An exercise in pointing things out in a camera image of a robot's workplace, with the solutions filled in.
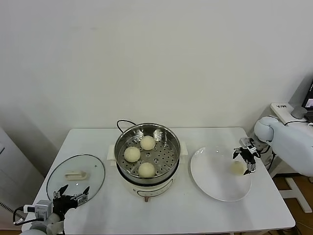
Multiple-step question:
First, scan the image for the white steamed baozi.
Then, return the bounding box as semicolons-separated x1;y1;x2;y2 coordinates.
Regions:
138;162;156;179
140;136;156;151
124;146;141;163
230;161;245;176

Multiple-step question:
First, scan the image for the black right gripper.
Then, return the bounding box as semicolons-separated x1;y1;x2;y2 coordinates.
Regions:
232;146;257;176

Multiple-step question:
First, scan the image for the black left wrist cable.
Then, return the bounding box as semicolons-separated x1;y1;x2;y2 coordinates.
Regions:
12;207;34;226

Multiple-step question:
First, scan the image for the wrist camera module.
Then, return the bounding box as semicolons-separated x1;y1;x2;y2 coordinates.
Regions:
23;200;53;220
239;137;256;149

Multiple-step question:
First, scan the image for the white cabinet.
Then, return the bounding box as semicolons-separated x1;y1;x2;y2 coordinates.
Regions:
0;127;46;216

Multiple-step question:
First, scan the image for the round glass lid cream handle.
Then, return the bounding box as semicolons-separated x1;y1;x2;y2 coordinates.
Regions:
45;154;105;205

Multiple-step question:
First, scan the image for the white round plate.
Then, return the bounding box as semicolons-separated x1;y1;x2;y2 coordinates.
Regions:
190;145;252;202

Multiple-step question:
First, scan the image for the white desk foot bar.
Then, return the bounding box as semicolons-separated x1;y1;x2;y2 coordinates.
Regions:
283;177;313;212

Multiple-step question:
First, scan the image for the black cooker power cord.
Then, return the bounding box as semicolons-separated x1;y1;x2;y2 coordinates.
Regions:
116;119;136;134

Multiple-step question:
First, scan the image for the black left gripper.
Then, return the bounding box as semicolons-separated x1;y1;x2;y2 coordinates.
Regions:
53;185;90;217

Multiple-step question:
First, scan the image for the black cable with adapter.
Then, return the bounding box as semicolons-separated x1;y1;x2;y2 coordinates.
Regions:
265;149;277;172

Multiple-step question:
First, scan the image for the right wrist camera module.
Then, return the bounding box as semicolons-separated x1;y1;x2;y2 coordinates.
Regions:
239;137;256;149

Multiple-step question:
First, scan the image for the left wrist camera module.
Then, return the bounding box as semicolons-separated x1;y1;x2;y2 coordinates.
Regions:
23;200;53;220

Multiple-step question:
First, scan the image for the cream electric cooker base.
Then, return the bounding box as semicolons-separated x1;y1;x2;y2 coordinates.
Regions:
107;141;188;203

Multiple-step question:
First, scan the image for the grey round puck device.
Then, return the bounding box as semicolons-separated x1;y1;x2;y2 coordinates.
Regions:
291;106;308;120

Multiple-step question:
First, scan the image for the white side desk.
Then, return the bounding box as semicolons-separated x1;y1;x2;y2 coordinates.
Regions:
270;102;313;125

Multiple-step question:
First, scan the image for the black laptop screen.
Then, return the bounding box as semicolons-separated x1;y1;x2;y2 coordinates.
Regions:
301;78;313;122

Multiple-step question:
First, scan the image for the stainless steel steamer basket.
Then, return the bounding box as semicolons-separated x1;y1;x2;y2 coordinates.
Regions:
114;123;181;186

